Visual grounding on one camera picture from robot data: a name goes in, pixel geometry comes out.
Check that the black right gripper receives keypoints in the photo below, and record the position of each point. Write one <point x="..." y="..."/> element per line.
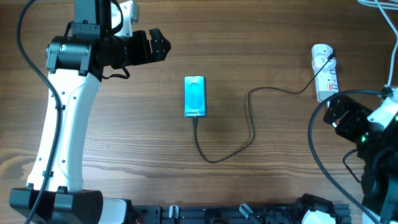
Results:
<point x="356" y="112"/>

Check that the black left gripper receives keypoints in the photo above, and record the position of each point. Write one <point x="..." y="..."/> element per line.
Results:
<point x="142" y="55"/>

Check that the Galaxy S25 smartphone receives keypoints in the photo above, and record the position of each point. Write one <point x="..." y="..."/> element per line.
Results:
<point x="194" y="96"/>

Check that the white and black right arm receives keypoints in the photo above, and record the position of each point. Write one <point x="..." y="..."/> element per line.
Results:
<point x="374" y="133"/>

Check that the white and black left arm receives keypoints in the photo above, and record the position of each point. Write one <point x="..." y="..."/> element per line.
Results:
<point x="100" y="36"/>

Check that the white USB charger plug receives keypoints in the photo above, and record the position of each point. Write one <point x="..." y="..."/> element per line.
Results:
<point x="323" y="62"/>

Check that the white power strip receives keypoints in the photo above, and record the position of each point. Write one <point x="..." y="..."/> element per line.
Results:
<point x="326" y="82"/>

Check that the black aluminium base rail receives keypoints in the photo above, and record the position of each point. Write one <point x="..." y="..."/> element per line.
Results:
<point x="272" y="213"/>

